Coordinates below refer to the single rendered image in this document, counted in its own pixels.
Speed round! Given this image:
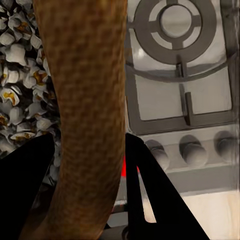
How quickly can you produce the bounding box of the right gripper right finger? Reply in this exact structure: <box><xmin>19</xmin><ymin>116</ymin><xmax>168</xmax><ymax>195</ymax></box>
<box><xmin>125</xmin><ymin>133</ymin><xmax>210</xmax><ymax>240</ymax></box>

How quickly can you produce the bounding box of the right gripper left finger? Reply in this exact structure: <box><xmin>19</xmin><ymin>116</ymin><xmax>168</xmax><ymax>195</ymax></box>
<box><xmin>0</xmin><ymin>133</ymin><xmax>55</xmax><ymax>240</ymax></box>

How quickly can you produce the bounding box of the popcorn bag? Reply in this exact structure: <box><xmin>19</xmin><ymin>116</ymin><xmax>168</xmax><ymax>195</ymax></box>
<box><xmin>10</xmin><ymin>0</ymin><xmax>128</xmax><ymax>240</ymax></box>

